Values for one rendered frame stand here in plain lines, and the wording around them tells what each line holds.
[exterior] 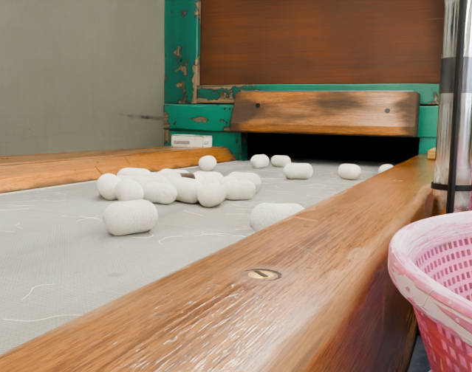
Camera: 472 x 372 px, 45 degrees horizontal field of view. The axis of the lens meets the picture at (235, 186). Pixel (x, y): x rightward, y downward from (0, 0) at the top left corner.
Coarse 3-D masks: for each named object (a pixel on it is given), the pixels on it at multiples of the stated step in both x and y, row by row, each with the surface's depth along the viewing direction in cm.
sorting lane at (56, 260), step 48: (48, 192) 53; (96, 192) 54; (288, 192) 57; (336, 192) 58; (0, 240) 32; (48, 240) 32; (96, 240) 32; (144, 240) 33; (192, 240) 33; (0, 288) 23; (48, 288) 23; (96, 288) 23; (0, 336) 18
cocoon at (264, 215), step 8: (256, 208) 34; (264, 208) 34; (272, 208) 34; (280, 208) 34; (288, 208) 34; (296, 208) 34; (256, 216) 34; (264, 216) 34; (272, 216) 34; (280, 216) 34; (288, 216) 34; (256, 224) 34; (264, 224) 34
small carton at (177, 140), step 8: (176, 136) 96; (184, 136) 95; (192, 136) 95; (200, 136) 94; (208, 136) 96; (176, 144) 96; (184, 144) 96; (192, 144) 95; (200, 144) 94; (208, 144) 96
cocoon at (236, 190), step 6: (234, 180) 50; (240, 180) 50; (246, 180) 50; (228, 186) 49; (234, 186) 49; (240, 186) 50; (246, 186) 50; (252, 186) 50; (228, 192) 49; (234, 192) 49; (240, 192) 50; (246, 192) 50; (252, 192) 50; (228, 198) 50; (234, 198) 50; (240, 198) 50; (246, 198) 50
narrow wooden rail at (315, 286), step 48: (384, 192) 37; (432, 192) 43; (240, 240) 21; (288, 240) 21; (336, 240) 22; (384, 240) 22; (144, 288) 15; (192, 288) 15; (240, 288) 15; (288, 288) 15; (336, 288) 15; (384, 288) 21; (48, 336) 11; (96, 336) 12; (144, 336) 12; (192, 336) 12; (240, 336) 12; (288, 336) 12; (336, 336) 13; (384, 336) 22
